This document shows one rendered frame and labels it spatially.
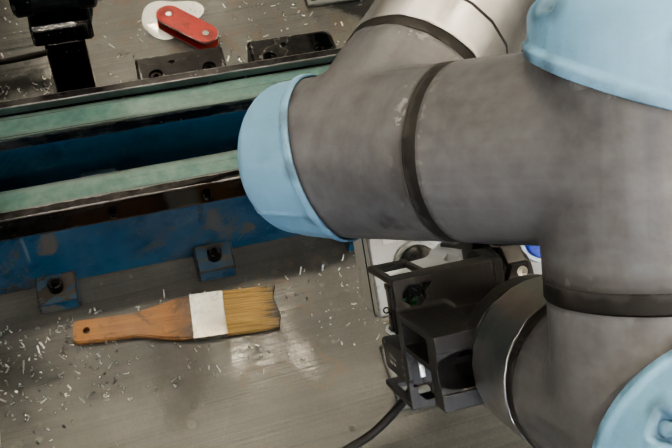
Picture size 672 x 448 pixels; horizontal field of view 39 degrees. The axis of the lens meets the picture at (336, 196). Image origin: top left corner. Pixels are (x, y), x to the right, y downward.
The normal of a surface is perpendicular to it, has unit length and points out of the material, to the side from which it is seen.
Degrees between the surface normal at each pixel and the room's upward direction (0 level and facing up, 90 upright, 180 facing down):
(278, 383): 0
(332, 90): 37
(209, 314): 0
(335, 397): 0
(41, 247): 90
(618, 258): 53
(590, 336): 66
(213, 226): 90
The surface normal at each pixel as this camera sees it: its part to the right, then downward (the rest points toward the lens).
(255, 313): 0.08, -0.61
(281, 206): -0.53, 0.66
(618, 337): -0.57, 0.14
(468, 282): 0.22, 0.07
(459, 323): -0.15, -0.98
